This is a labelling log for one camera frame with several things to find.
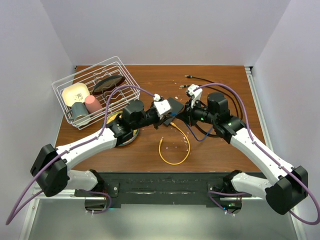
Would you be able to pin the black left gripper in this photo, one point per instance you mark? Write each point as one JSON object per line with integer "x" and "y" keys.
{"x": 159, "y": 121}

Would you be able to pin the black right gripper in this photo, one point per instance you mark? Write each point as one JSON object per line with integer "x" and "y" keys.
{"x": 187, "y": 116}

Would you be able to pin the black network switch box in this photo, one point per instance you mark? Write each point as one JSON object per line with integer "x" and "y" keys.
{"x": 176, "y": 108}

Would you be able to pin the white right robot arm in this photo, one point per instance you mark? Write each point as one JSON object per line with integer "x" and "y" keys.
{"x": 282, "y": 188}

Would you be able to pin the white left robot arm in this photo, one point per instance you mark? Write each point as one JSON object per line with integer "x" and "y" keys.
{"x": 53, "y": 167}

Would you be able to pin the yellow green rimmed plate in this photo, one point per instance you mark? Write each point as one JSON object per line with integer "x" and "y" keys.
{"x": 123, "y": 134}

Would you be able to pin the dark brown oval plate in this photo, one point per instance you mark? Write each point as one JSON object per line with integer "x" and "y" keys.
{"x": 108, "y": 84}

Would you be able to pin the pink cup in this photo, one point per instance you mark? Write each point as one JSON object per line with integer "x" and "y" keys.
{"x": 92, "y": 104}

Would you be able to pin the grey green mug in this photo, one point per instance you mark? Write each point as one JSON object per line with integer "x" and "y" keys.
{"x": 78, "y": 111}

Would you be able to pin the cream square bowl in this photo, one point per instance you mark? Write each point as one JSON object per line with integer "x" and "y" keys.
{"x": 75, "y": 93}

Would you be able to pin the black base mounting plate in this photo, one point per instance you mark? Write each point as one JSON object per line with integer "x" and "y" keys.
{"x": 165, "y": 188}

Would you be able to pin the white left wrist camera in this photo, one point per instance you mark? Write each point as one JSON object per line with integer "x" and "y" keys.
{"x": 162, "y": 107}

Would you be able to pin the white wire dish rack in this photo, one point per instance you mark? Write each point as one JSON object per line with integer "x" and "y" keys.
{"x": 114, "y": 100}

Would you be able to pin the aluminium frame rail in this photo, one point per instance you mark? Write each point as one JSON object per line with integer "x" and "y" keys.
{"x": 157, "y": 206}

